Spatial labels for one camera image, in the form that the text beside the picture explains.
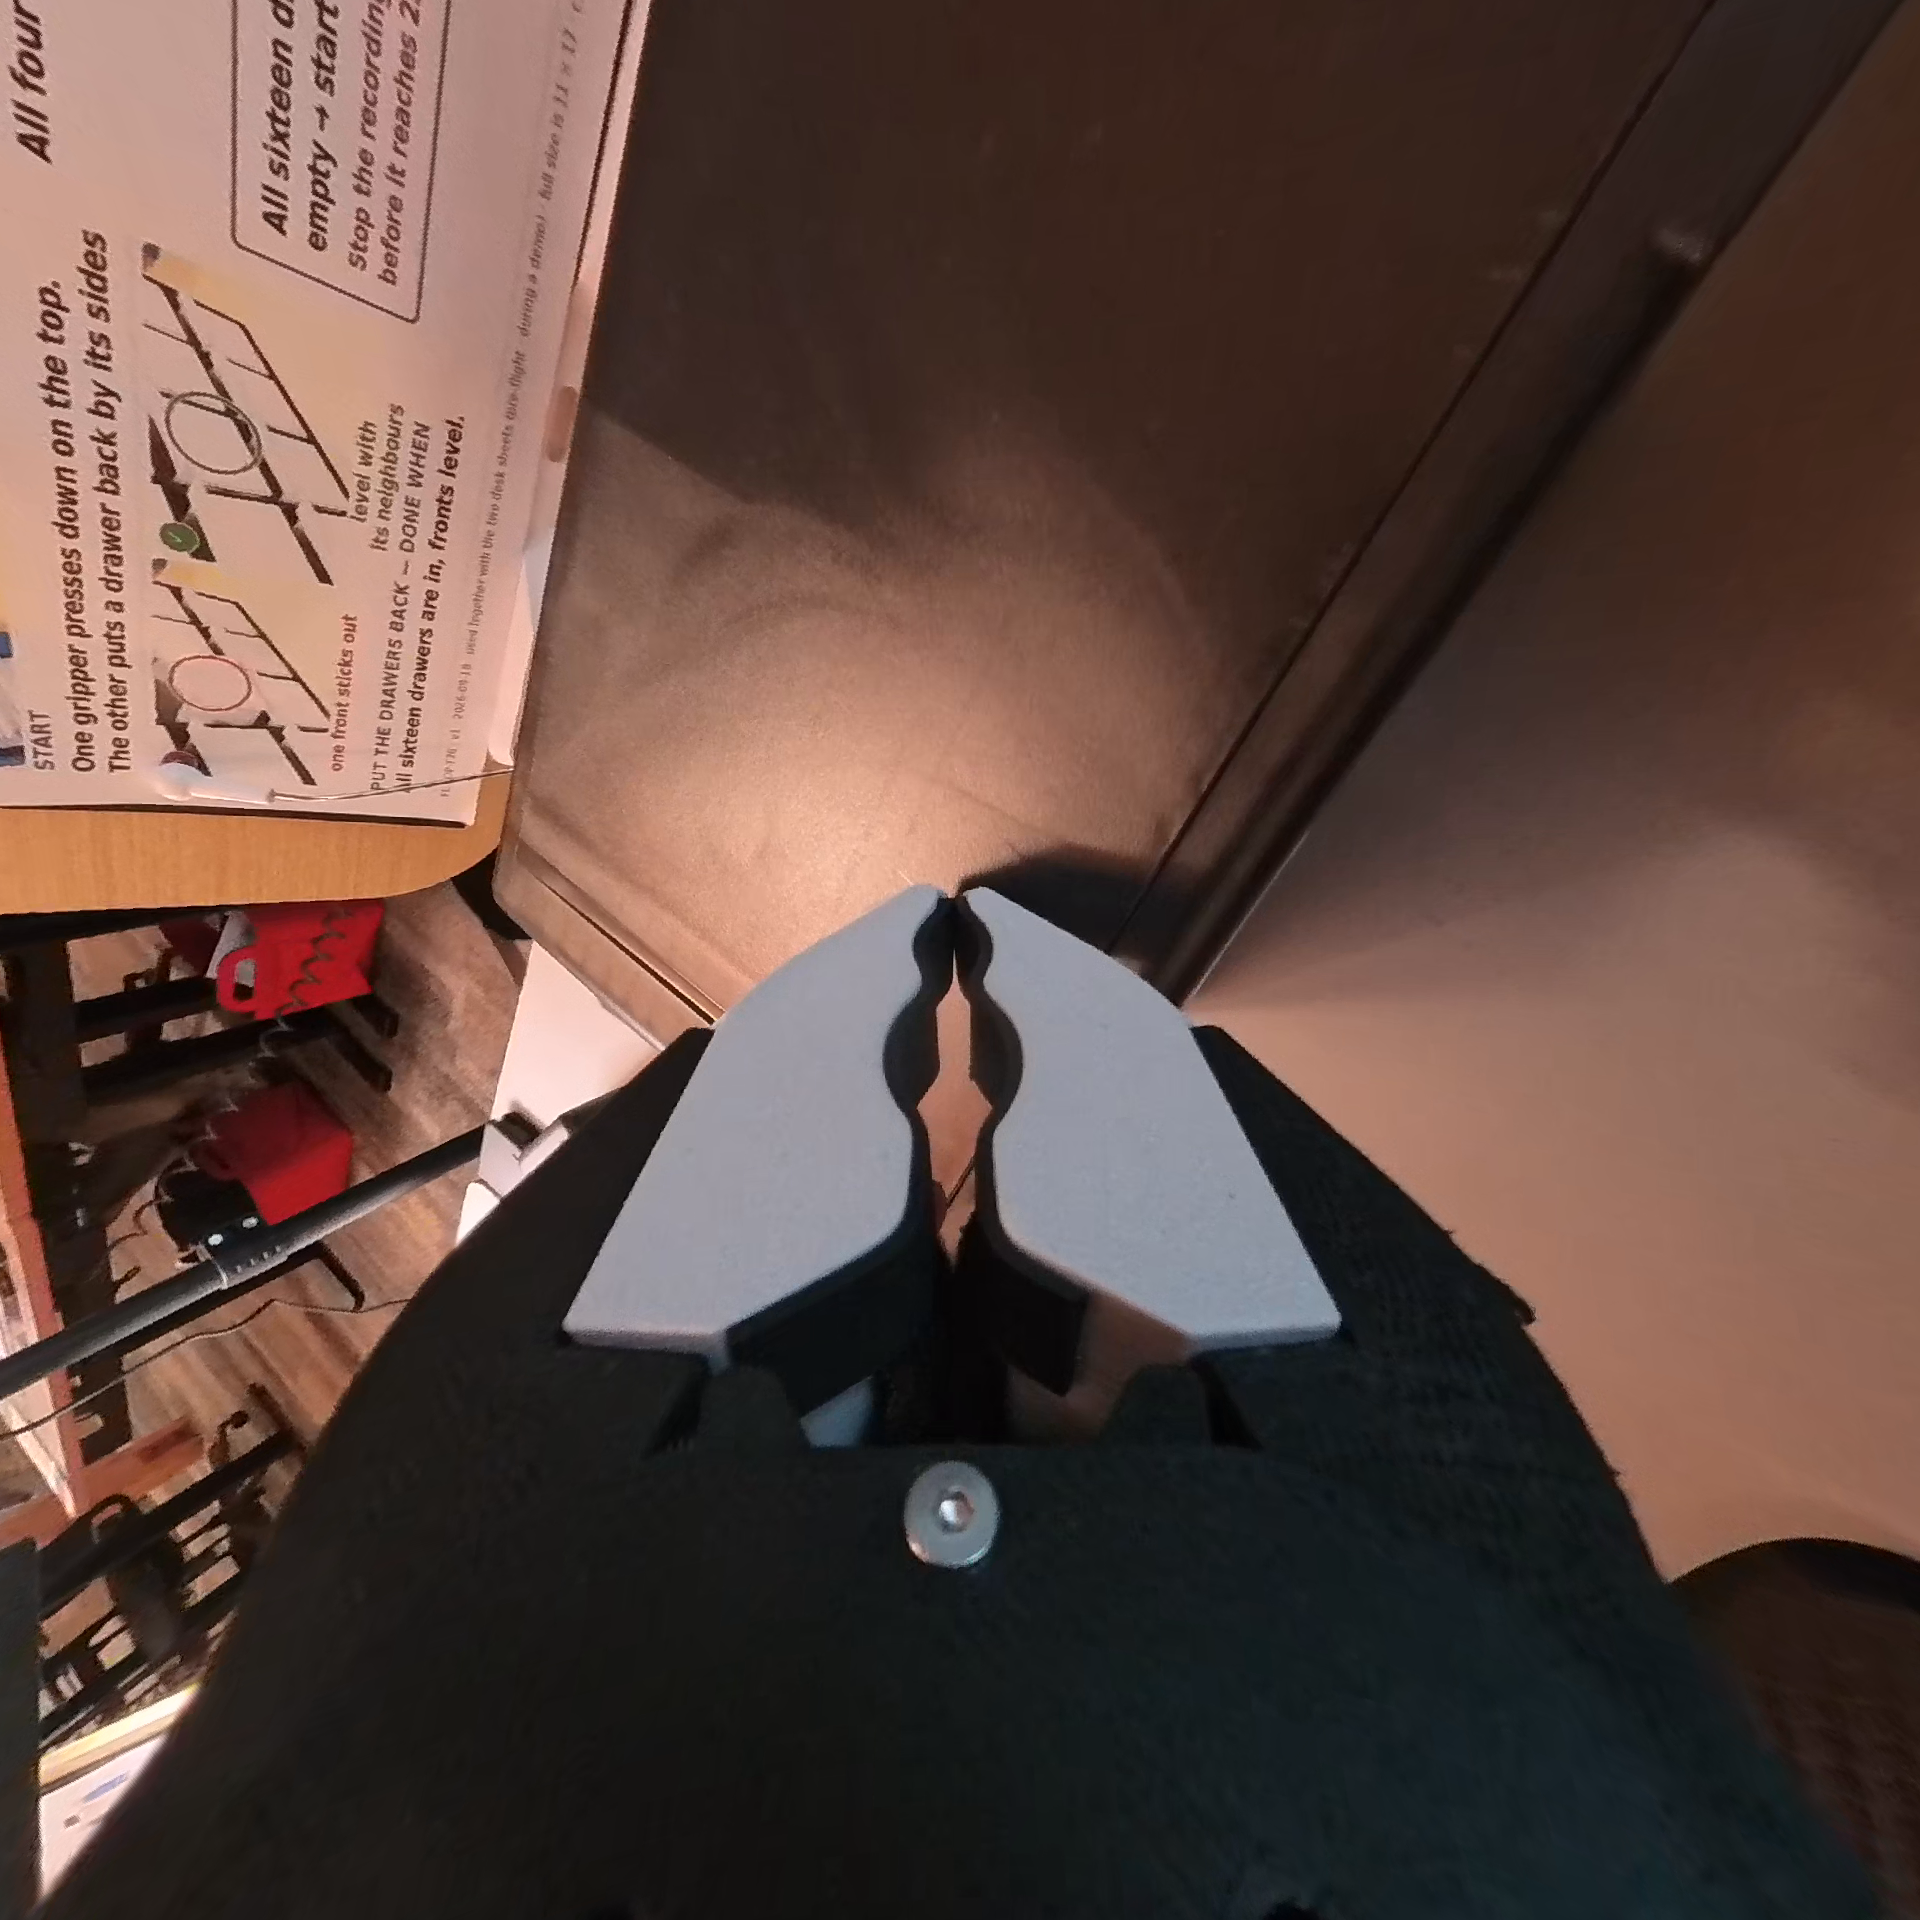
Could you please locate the red tool holder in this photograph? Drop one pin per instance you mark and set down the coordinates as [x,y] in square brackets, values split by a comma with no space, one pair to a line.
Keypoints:
[287,967]

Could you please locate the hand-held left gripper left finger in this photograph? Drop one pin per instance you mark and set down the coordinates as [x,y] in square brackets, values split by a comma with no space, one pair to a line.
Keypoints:
[765,1170]

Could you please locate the white instruction sheet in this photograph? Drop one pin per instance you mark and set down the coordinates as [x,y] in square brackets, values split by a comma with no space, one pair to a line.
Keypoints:
[228,377]

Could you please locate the red box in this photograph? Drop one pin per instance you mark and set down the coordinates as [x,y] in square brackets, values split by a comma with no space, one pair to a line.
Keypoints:
[287,1146]

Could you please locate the white device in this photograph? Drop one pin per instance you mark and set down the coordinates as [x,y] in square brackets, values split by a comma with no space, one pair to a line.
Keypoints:
[508,1170]

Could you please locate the black drawer cabinet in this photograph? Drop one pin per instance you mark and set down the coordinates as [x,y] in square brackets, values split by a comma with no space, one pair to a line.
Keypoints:
[975,377]

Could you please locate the black metal pole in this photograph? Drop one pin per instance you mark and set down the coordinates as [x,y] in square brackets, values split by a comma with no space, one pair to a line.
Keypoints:
[228,1269]

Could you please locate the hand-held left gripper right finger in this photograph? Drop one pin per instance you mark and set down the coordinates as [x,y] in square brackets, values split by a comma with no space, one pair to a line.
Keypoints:
[1142,1186]

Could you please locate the black textured pad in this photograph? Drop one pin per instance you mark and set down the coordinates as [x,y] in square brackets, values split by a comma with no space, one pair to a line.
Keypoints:
[1823,1724]

